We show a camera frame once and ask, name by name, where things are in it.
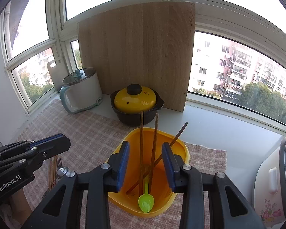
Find white teal electric pot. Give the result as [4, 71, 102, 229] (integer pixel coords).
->
[59, 67, 103, 114]

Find black casserole pot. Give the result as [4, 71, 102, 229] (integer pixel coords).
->
[110, 93, 165, 126]

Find light wooden board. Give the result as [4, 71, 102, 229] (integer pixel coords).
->
[77, 1, 196, 113]

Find small white cutting board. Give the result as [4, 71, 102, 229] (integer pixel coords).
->
[47, 58, 67, 91]

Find yellow plastic container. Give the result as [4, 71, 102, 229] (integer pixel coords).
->
[108, 127, 190, 218]

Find pink plaid cloth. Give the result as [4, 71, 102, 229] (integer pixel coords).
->
[14, 99, 227, 229]

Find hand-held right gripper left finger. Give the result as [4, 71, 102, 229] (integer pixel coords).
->
[21, 141, 130, 229]

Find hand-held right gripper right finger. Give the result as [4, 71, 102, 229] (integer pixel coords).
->
[161, 142, 265, 229]

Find apartment buildings outside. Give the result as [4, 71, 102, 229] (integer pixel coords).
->
[189, 31, 286, 115]

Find green plastic spoon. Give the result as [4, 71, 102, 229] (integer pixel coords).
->
[138, 169, 155, 213]

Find metal spoon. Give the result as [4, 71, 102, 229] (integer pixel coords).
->
[56, 166, 69, 179]

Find person's left hand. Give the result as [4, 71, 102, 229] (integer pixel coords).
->
[11, 188, 32, 222]

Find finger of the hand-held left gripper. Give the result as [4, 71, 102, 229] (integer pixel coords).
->
[0, 134, 62, 159]
[0, 136, 71, 170]

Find white floral rice cooker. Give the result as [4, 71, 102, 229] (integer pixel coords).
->
[253, 136, 286, 229]

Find glass electric pot lid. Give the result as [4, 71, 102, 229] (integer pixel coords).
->
[62, 67, 97, 86]

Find yellow casserole lid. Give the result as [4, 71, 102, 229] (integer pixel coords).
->
[114, 83, 158, 112]

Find pale pink cloth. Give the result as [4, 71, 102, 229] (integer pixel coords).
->
[0, 203, 21, 228]

